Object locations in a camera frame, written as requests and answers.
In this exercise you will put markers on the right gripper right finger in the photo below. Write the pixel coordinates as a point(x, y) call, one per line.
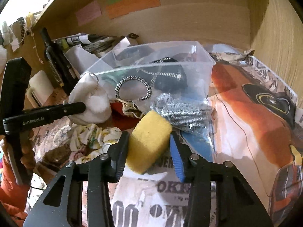
point(236, 202)

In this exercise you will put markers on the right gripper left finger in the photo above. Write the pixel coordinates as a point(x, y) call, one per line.
point(60, 203)

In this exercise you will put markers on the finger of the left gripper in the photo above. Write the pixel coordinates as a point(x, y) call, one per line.
point(33, 118)

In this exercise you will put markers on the yellow sponge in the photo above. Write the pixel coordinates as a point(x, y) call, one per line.
point(147, 142)

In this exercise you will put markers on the red velvet gold-trimmed pouch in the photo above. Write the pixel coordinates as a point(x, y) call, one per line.
point(120, 120)

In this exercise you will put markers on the white face mask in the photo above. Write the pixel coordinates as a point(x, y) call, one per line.
point(95, 98)

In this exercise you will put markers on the bagged steel wool scrubbers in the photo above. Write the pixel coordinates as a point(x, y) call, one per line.
point(185, 114)

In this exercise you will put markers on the person's left hand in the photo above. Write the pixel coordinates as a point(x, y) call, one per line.
point(28, 158)

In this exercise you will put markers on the black umbrella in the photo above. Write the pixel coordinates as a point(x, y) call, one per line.
point(60, 66)

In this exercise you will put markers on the white paper sheet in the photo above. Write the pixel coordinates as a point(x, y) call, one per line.
point(80, 59)

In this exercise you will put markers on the stack of newspapers and magazines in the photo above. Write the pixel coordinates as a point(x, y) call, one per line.
point(95, 44)

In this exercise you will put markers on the pink sticky note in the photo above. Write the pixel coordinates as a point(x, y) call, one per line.
point(88, 13)

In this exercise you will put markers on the clear plastic bin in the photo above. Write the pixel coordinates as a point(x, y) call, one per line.
point(121, 63)

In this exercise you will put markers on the orange sticky paper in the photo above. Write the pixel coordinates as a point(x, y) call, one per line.
point(125, 7)

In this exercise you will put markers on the black pouch with chain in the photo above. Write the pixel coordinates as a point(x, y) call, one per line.
point(166, 78)

